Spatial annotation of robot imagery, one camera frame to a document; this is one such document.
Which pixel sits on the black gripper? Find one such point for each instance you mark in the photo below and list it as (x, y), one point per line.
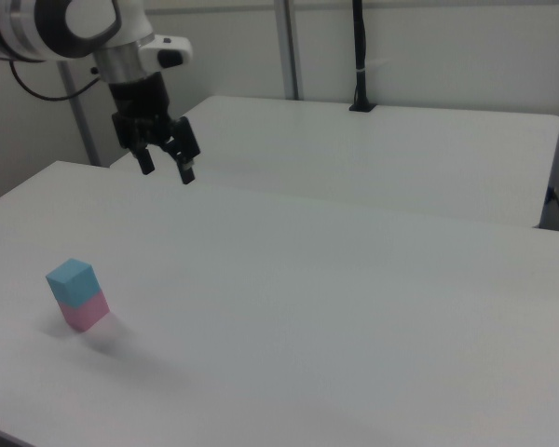
(140, 104)

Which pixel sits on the blue cube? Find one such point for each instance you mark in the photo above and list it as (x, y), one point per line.
(72, 284)

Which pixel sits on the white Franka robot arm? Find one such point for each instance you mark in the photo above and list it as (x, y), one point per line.
(74, 28)

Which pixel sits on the pink cube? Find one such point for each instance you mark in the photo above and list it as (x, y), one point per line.
(86, 314)

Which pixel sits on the grey partition frame post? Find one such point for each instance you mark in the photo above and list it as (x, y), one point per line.
(289, 46)
(81, 121)

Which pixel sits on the black camera stand pole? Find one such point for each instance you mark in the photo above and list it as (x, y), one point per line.
(361, 56)

